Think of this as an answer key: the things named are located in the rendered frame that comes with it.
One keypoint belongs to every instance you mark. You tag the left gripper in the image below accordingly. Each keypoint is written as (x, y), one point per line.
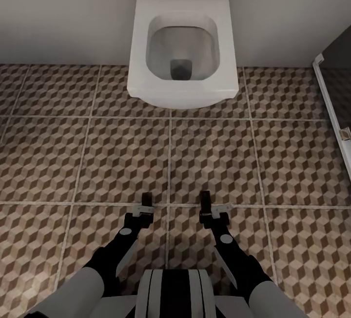
(143, 221)

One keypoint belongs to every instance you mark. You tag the mousetrap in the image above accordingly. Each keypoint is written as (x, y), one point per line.
(147, 199)
(205, 202)

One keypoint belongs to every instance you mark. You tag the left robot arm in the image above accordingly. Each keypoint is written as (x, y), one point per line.
(78, 296)

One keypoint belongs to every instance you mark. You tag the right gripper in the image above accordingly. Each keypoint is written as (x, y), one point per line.
(210, 223)

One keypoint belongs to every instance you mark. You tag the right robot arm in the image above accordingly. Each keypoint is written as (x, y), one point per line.
(263, 296)

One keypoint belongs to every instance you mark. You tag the robot trunk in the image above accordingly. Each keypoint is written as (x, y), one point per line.
(175, 293)

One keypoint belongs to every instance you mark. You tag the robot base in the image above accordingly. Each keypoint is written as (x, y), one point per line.
(112, 305)

